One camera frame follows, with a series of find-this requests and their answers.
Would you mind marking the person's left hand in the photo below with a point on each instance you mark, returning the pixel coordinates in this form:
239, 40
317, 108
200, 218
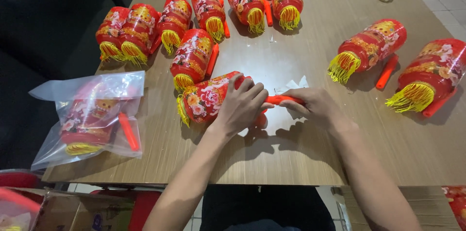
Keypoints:
233, 110

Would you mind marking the person's right hand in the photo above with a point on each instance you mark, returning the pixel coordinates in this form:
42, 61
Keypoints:
318, 109

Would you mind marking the red floral lantern toy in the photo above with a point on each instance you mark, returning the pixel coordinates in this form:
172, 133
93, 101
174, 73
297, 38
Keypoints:
367, 47
433, 70
204, 100
87, 125

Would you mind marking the white torn paper scraps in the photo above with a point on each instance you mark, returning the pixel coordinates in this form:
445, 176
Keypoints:
293, 85

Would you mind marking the cluster of red lanterns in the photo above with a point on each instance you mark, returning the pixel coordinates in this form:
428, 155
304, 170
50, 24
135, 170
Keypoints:
193, 56

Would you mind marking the person's black trousers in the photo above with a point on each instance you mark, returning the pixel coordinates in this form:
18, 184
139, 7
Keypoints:
265, 207

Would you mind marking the red plastic chair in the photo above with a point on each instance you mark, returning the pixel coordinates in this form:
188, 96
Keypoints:
143, 209

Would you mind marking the red floral printed sheet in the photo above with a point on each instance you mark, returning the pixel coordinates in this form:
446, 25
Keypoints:
457, 205

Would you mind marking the clear plastic zip bag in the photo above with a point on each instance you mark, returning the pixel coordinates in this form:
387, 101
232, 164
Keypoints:
54, 92

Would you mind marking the open brown cardboard box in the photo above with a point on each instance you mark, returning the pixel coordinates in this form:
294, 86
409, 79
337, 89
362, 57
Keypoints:
83, 211

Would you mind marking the black sofa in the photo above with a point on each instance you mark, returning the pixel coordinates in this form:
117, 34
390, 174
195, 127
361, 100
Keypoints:
47, 41

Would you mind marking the red plastic stool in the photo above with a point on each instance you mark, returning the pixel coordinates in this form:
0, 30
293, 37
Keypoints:
18, 179

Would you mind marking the clear bag with red rim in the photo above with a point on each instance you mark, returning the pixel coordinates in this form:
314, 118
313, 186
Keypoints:
16, 211

